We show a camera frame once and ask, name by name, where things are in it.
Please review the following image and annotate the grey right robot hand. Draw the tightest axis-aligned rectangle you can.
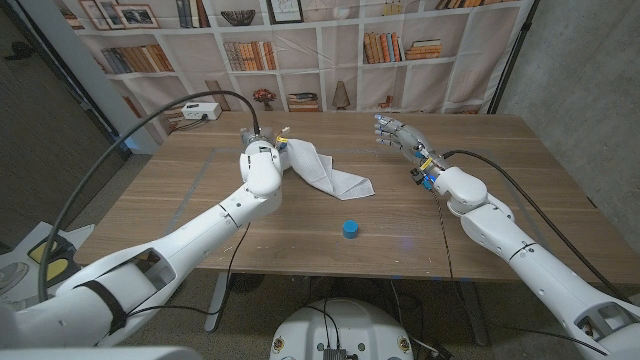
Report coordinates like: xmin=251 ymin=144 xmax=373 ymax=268
xmin=374 ymin=114 xmax=446 ymax=182

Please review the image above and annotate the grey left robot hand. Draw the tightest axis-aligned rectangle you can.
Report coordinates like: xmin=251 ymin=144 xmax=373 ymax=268
xmin=239 ymin=125 xmax=291 ymax=151

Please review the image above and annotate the white cloth napkin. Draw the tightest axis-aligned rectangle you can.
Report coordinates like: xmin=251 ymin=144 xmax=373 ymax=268
xmin=279 ymin=138 xmax=376 ymax=202

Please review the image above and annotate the white power strip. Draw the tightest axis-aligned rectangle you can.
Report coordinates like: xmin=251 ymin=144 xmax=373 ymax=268
xmin=180 ymin=102 xmax=223 ymax=122

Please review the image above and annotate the printed bookshelf backdrop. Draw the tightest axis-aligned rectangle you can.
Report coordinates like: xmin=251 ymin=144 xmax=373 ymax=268
xmin=52 ymin=0 xmax=536 ymax=146

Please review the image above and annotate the black backdrop stand pole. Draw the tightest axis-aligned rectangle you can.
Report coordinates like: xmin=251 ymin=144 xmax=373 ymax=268
xmin=487 ymin=0 xmax=542 ymax=116

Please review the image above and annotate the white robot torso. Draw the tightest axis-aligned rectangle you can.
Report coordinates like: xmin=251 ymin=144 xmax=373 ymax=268
xmin=269 ymin=298 xmax=415 ymax=360

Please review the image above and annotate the white floor platform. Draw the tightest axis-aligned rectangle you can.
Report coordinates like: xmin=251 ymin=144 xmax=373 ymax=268
xmin=0 ymin=221 xmax=96 ymax=311

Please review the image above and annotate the yellow black foot pedal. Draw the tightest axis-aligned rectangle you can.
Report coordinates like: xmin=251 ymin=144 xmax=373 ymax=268
xmin=42 ymin=254 xmax=81 ymax=289
xmin=27 ymin=233 xmax=74 ymax=265

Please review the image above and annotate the grey sneaker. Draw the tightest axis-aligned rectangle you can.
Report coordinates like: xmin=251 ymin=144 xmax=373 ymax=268
xmin=0 ymin=261 xmax=30 ymax=296

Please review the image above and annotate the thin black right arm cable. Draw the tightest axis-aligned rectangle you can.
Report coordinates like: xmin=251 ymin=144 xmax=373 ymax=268
xmin=433 ymin=190 xmax=611 ymax=357

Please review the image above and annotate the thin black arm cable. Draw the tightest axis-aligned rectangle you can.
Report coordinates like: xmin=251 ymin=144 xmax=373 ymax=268
xmin=433 ymin=190 xmax=611 ymax=357
xmin=124 ymin=222 xmax=252 ymax=319

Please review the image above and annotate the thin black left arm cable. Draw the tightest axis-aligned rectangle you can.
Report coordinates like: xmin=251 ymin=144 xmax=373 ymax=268
xmin=124 ymin=222 xmax=252 ymax=319

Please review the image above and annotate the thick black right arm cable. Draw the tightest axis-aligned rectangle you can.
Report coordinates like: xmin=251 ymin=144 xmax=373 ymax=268
xmin=440 ymin=149 xmax=629 ymax=304

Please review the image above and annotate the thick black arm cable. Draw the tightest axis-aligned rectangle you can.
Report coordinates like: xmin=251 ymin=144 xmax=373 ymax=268
xmin=37 ymin=89 xmax=262 ymax=304
xmin=440 ymin=149 xmax=629 ymax=304

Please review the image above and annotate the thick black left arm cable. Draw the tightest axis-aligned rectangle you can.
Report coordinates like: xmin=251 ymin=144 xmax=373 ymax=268
xmin=37 ymin=89 xmax=262 ymax=304

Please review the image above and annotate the black door handle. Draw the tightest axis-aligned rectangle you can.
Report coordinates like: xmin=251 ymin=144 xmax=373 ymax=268
xmin=4 ymin=40 xmax=36 ymax=62

